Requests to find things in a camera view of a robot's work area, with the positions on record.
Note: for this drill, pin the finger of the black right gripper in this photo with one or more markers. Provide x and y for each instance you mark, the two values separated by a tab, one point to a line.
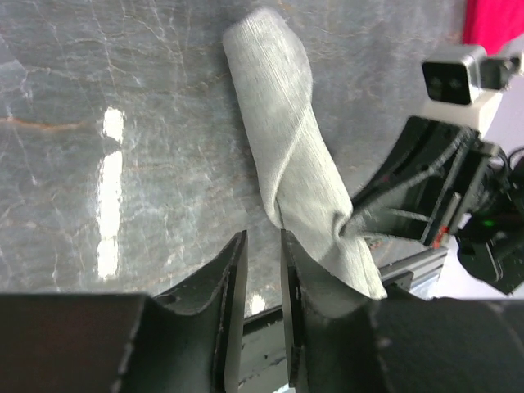
389	180

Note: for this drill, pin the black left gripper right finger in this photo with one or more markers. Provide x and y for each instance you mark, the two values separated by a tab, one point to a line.
443	345

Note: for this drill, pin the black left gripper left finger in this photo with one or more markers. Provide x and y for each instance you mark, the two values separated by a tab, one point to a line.
187	339

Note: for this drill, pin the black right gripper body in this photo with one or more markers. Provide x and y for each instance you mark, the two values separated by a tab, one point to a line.
488	234

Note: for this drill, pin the grey cloth napkin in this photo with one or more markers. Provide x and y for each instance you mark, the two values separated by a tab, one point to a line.
300	186

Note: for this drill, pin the red folded napkin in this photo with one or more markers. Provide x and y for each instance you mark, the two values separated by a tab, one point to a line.
492	23

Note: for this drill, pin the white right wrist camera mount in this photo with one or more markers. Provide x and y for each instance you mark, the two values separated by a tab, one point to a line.
478	116

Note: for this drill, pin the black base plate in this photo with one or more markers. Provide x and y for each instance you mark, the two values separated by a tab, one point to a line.
317	340

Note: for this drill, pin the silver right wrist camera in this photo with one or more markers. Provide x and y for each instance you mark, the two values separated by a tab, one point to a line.
460	74

